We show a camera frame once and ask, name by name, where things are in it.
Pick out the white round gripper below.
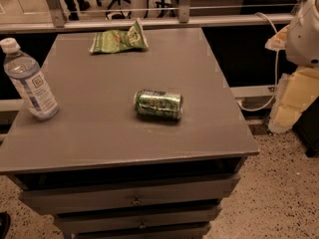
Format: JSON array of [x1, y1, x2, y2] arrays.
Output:
[[265, 0, 319, 133]]

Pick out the green soda can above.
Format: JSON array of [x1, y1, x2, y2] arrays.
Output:
[[134, 90, 183, 120]]

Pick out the green chip bag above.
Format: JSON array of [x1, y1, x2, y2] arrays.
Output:
[[90, 18, 149, 54]]

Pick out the grey drawer cabinet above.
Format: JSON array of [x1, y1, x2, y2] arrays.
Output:
[[0, 29, 258, 239]]

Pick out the person legs in background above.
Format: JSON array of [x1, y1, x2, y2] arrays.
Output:
[[58, 0, 91, 21]]

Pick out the clear plastic water bottle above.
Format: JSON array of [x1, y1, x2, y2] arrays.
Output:
[[0, 38, 59, 120]]

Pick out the black shoe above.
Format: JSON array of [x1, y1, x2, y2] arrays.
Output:
[[0, 212, 11, 239]]

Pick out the white cable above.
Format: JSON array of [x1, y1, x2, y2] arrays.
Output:
[[236, 12, 281, 113]]

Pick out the metal railing frame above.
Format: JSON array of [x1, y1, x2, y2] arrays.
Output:
[[0, 0, 305, 34]]

